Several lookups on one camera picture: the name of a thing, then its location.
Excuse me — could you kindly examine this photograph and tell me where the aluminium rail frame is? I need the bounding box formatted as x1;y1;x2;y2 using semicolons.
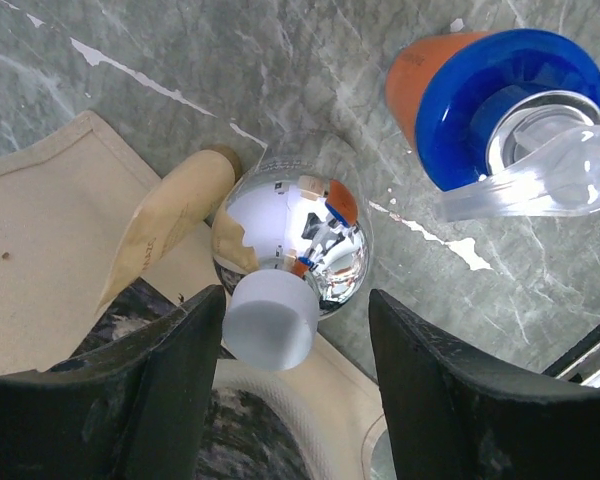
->
543;325;600;395

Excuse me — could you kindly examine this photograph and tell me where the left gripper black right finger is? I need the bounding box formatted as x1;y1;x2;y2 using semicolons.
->
368;289;600;479

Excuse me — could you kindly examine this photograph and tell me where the chrome bottle white cap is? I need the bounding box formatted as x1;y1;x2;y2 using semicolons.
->
211;155;372;371

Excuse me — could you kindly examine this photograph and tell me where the orange pump bottle blue collar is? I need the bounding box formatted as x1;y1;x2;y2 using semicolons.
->
385;29;600;222

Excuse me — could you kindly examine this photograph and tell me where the cream canvas tote bag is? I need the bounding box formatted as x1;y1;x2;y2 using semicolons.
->
0;111;386;479

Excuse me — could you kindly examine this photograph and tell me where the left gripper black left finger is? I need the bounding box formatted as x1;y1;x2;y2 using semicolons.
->
0;285;226;479

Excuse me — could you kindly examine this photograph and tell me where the beige squeeze tube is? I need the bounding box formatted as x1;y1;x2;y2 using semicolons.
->
96;144;243;310

